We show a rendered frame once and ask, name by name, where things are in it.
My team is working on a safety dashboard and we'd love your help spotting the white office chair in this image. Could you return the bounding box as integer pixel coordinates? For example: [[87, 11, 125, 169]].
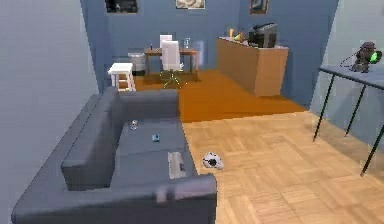
[[158, 34, 186, 89]]

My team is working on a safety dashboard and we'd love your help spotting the dark grey sofa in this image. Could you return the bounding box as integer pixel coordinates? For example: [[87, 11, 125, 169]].
[[11, 86, 218, 224]]

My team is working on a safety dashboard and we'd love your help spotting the white and black ball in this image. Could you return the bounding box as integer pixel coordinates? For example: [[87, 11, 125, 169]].
[[202, 152, 225, 171]]

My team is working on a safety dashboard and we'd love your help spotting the brown wooden desk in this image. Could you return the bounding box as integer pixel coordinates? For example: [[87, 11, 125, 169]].
[[143, 47, 200, 82]]

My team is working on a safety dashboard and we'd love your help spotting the grey waste bin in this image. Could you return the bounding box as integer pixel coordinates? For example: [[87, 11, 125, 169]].
[[127, 52, 147, 76]]

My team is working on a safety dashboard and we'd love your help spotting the tan wooden cabinet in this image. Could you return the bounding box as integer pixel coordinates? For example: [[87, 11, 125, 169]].
[[215, 36, 290, 98]]

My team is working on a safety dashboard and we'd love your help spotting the white stool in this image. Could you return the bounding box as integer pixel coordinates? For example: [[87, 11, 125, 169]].
[[107, 62, 137, 93]]

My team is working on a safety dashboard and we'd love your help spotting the pale framed picture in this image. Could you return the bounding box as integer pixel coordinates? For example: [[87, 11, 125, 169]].
[[175, 0, 207, 10]]

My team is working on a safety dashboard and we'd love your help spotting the brown framed picture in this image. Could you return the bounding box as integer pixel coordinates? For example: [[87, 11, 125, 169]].
[[249, 0, 270, 16]]

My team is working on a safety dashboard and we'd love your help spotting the dark framed picture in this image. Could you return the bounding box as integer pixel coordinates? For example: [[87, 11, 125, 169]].
[[104, 0, 139, 15]]

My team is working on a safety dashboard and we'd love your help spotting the grey table with black legs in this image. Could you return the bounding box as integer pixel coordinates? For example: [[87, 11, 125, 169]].
[[312, 64, 384, 178]]

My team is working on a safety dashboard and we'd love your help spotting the black lamp with green light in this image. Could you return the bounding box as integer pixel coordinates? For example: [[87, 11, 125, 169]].
[[339, 41, 383, 74]]

